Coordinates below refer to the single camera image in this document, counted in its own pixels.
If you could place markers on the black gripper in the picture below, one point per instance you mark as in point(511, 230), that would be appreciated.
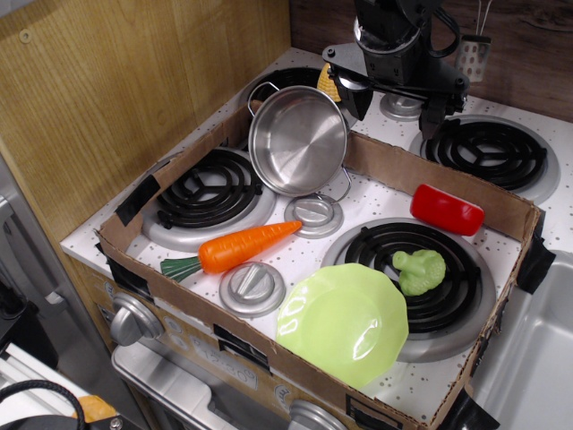
point(400, 65)

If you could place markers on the orange toy carrot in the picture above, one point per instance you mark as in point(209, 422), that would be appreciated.
point(226, 252)

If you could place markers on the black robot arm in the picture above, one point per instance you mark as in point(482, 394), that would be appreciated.
point(387, 19)

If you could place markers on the light green plastic plate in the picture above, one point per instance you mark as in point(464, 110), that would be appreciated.
point(348, 320)

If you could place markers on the silver stovetop knob back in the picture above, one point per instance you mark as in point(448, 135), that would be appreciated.
point(400, 108)

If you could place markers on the silver stovetop knob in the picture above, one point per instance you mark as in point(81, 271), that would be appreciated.
point(400, 108)
point(252, 289)
point(320, 216)

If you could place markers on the yellow toy corn cob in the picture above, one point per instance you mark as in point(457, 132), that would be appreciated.
point(327, 85)

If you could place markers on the back left black burner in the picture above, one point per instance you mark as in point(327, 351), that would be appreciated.
point(291, 78)

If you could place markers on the hanging metal grater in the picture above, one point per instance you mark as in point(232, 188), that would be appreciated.
point(472, 56)

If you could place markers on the stainless steel pot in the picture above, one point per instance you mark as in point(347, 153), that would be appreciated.
point(297, 140)

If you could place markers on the red toy pepper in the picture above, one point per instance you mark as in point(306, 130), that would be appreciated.
point(446, 211)

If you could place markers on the back right black burner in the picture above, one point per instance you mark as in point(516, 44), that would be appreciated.
point(499, 151)

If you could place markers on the silver stovetop knob centre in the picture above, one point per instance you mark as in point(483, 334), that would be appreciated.
point(320, 216)

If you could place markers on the brown cardboard fence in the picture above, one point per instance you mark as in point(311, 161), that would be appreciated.
point(379, 183)

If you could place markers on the green toy broccoli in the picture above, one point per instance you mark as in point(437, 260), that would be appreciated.
point(419, 272)

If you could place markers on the front left black burner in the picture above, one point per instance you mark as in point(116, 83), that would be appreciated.
point(219, 195)

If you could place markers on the silver stovetop knob front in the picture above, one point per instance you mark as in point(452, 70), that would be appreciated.
point(252, 289)

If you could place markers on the grey toy sink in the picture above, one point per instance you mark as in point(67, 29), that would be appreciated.
point(525, 378)

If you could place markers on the silver oven knob bottom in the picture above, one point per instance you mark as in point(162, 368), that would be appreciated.
point(305, 415)

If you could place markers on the silver oven knob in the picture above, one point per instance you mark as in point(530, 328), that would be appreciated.
point(133, 321)
point(305, 415)

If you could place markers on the silver oven knob left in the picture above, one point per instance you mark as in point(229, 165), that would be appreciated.
point(133, 321)

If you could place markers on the silver oven door handle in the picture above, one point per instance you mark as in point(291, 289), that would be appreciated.
point(181, 395)

